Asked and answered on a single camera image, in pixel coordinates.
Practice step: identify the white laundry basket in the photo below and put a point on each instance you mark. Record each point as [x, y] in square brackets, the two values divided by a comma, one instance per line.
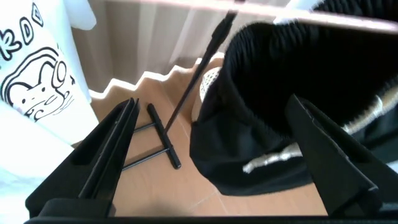
[208, 81]

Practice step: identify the pink clothes hanger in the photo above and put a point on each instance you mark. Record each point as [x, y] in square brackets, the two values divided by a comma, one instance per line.
[342, 23]

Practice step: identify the black clothes rack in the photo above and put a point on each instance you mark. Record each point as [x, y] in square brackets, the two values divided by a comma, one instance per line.
[160, 130]

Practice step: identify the black garment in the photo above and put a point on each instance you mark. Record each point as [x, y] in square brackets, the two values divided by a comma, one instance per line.
[280, 77]

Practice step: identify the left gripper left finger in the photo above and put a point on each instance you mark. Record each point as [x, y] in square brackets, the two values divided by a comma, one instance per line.
[93, 174]

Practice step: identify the beige curtain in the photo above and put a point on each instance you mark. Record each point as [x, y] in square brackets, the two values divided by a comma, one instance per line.
[140, 40]

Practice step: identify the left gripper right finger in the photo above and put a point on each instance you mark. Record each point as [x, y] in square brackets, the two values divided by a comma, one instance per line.
[335, 180]

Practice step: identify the white printed t-shirt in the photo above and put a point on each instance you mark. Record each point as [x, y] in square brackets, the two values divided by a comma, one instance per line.
[18, 140]

